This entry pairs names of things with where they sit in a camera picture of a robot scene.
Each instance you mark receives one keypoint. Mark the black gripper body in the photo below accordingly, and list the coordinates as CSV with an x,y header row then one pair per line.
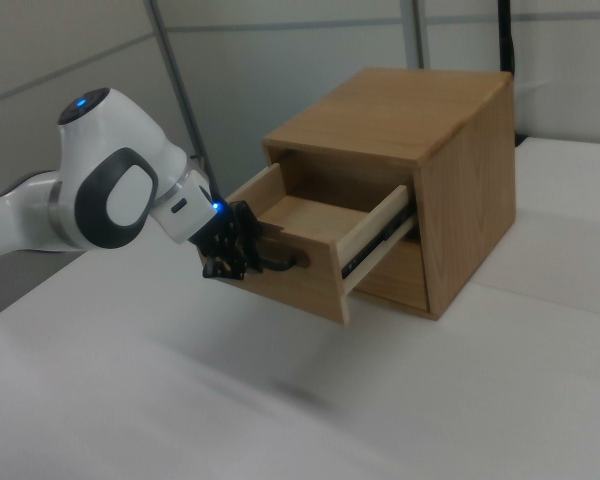
x,y
225,235

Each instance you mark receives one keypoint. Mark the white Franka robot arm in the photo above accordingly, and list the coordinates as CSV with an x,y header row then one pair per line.
x,y
115,165

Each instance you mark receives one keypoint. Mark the wooden drawer with slot grip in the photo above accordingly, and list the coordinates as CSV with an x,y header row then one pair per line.
x,y
400,275

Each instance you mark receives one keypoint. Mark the wooden drawer cabinet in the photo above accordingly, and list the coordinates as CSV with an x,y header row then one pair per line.
x,y
460,200

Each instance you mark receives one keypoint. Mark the black vertical pole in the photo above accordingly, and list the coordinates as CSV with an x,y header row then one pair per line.
x,y
506,35

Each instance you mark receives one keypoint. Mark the grey slanted partition post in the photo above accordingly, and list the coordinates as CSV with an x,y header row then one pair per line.
x,y
172,65

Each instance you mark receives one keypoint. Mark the grey vertical partition post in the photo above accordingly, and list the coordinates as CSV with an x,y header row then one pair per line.
x,y
416,30

